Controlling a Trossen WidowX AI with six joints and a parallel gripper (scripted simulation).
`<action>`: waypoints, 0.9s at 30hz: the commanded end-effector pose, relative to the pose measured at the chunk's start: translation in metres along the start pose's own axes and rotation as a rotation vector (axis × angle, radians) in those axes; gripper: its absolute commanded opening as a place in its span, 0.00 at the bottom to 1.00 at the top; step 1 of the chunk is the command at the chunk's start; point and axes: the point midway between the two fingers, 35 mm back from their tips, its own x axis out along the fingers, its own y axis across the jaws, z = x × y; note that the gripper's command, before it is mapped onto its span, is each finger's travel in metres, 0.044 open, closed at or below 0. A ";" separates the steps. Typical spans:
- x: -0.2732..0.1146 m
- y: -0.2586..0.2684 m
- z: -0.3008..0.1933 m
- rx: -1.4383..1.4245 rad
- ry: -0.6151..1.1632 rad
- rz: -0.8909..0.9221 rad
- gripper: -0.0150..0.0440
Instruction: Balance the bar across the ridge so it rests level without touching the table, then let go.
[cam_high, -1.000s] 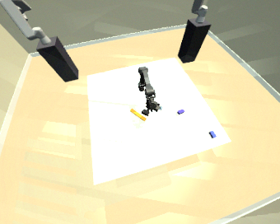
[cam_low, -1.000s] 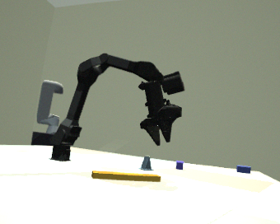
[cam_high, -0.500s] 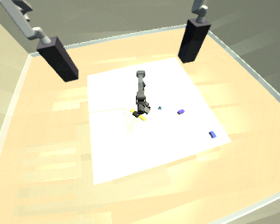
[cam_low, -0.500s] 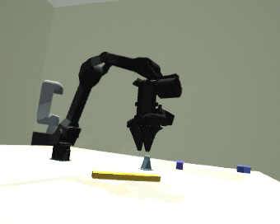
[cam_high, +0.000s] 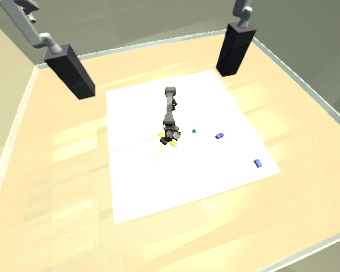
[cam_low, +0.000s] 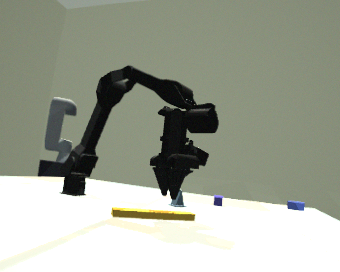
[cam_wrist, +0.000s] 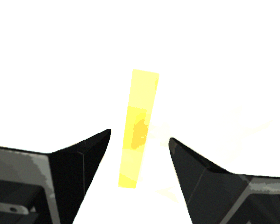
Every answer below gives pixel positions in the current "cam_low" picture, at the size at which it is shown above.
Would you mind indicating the yellow bar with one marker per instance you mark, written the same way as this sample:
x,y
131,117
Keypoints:
x,y
117,212

